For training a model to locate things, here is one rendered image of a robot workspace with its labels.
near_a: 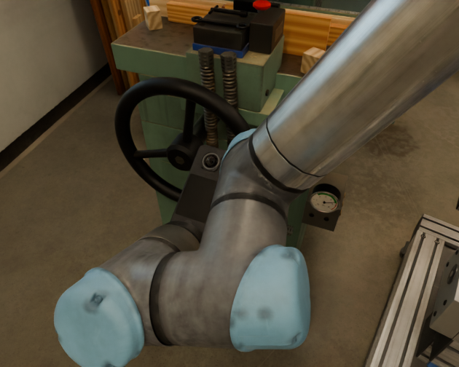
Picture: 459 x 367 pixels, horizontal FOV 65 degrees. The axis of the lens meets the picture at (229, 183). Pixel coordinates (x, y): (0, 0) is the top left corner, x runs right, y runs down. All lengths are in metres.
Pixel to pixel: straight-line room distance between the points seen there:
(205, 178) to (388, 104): 0.24
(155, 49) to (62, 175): 1.26
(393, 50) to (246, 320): 0.20
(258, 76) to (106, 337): 0.46
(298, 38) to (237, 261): 0.58
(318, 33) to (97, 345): 0.65
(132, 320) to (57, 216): 1.51
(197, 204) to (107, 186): 1.41
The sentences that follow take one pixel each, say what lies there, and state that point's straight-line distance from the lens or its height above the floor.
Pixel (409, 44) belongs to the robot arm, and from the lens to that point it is 0.26.
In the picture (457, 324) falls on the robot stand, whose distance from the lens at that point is 0.64.
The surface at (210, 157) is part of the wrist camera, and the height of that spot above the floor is 0.95.
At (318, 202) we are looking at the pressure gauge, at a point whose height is 0.65.
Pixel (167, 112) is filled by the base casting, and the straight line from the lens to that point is 0.88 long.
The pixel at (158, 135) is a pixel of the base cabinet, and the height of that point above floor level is 0.67.
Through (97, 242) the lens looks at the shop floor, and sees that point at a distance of 1.62.
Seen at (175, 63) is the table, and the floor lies 0.88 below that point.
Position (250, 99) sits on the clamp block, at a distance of 0.65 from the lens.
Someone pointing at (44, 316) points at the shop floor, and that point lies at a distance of 1.51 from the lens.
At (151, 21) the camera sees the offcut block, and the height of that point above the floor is 0.92.
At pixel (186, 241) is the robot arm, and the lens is 0.38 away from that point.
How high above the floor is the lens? 1.23
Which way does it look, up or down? 45 degrees down
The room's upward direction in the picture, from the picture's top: straight up
